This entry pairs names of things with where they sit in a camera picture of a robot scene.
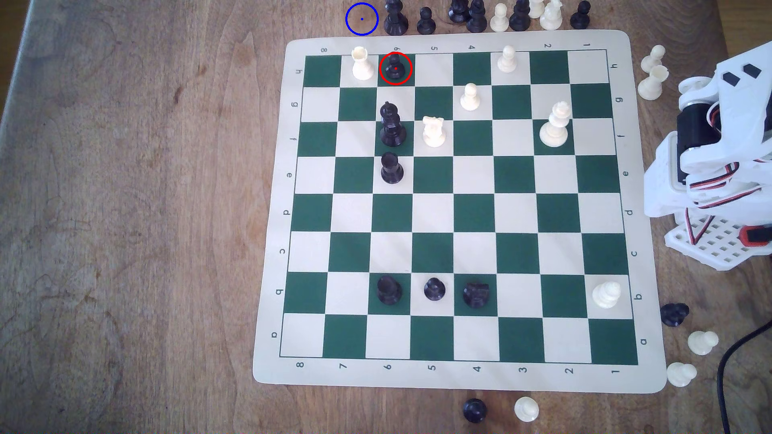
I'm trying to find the white rook chess piece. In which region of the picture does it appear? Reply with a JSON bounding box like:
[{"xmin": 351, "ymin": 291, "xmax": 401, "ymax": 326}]
[
  {"xmin": 637, "ymin": 65, "xmax": 669, "ymax": 101},
  {"xmin": 351, "ymin": 47, "xmax": 375, "ymax": 81}
]

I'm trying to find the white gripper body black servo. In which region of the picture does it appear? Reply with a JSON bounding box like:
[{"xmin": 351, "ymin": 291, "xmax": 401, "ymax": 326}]
[{"xmin": 675, "ymin": 77, "xmax": 725, "ymax": 188}]

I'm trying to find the black pieces top row middle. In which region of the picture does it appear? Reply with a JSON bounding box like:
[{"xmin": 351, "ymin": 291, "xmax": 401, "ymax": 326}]
[{"xmin": 466, "ymin": 0, "xmax": 488, "ymax": 33}]

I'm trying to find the black queen chess piece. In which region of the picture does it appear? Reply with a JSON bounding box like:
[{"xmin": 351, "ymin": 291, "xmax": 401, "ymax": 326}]
[{"xmin": 384, "ymin": 0, "xmax": 409, "ymax": 36}]

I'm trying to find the black cable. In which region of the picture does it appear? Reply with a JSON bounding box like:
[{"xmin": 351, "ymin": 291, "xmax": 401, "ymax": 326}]
[{"xmin": 717, "ymin": 319, "xmax": 772, "ymax": 434}]

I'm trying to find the red clamp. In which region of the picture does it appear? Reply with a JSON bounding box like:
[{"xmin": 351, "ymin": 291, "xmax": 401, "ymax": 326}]
[{"xmin": 741, "ymin": 224, "xmax": 772, "ymax": 247}]

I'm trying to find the black rook chess piece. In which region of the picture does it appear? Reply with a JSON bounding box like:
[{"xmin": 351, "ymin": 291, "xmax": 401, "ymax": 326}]
[
  {"xmin": 377, "ymin": 275, "xmax": 403, "ymax": 305},
  {"xmin": 509, "ymin": 0, "xmax": 532, "ymax": 32}
]

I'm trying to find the white rook on f5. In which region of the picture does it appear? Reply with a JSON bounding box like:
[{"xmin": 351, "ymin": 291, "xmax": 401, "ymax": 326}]
[{"xmin": 422, "ymin": 116, "xmax": 447, "ymax": 148}]

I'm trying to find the white queen chess piece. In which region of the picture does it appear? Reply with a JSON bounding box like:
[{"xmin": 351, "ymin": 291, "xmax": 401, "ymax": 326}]
[{"xmin": 539, "ymin": 101, "xmax": 571, "ymax": 148}]

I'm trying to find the white bishop chess piece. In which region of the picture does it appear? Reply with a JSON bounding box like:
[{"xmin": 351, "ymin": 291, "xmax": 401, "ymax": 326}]
[{"xmin": 592, "ymin": 281, "xmax": 622, "ymax": 310}]

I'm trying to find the white knight chess piece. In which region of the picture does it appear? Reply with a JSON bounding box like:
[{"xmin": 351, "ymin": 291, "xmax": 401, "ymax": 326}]
[{"xmin": 540, "ymin": 0, "xmax": 563, "ymax": 31}]

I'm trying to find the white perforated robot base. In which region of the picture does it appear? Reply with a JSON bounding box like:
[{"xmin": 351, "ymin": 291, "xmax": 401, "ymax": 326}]
[{"xmin": 665, "ymin": 211, "xmax": 772, "ymax": 271}]

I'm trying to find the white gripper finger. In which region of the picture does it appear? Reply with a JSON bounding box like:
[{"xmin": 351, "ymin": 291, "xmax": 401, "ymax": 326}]
[{"xmin": 643, "ymin": 134, "xmax": 690, "ymax": 218}]

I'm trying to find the green and cream chess mat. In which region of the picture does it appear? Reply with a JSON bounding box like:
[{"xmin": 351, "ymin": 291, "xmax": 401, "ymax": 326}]
[{"xmin": 252, "ymin": 29, "xmax": 668, "ymax": 395}]

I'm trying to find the black king chess piece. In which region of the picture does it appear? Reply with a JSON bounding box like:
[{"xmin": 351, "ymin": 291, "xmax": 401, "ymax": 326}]
[{"xmin": 380, "ymin": 101, "xmax": 407, "ymax": 147}]

